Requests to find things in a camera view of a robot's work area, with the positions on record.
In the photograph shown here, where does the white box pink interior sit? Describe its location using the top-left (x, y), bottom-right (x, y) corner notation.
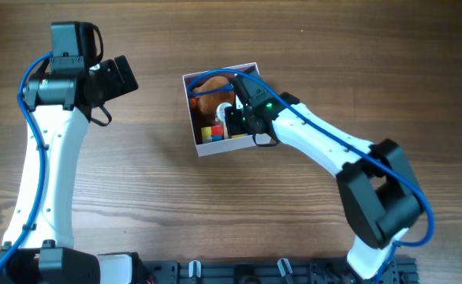
top-left (182, 62), bottom-right (271, 157)

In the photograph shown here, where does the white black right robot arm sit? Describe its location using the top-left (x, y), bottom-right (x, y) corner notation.
top-left (231, 72), bottom-right (425, 283)

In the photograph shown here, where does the colourful puzzle cube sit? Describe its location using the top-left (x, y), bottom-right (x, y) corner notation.
top-left (201, 125), bottom-right (224, 144)

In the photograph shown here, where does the brown plush bear toy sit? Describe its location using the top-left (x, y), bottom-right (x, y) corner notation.
top-left (189, 76), bottom-right (235, 125)

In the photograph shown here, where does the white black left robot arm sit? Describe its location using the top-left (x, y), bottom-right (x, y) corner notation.
top-left (0, 21), bottom-right (140, 283)

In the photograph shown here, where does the white wooden rattle drum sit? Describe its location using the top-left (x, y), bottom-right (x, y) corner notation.
top-left (215, 102), bottom-right (233, 140)

